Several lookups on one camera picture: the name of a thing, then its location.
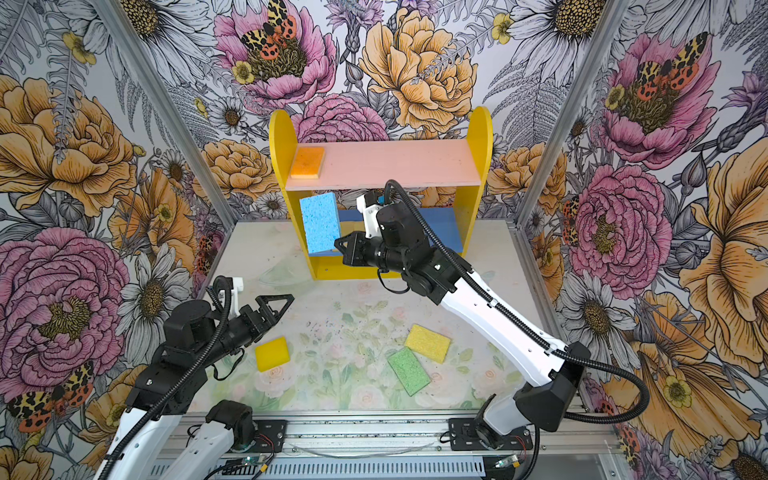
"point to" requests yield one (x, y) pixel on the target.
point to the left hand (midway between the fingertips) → (287, 316)
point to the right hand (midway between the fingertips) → (337, 252)
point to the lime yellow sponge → (428, 343)
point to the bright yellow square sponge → (272, 354)
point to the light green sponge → (408, 370)
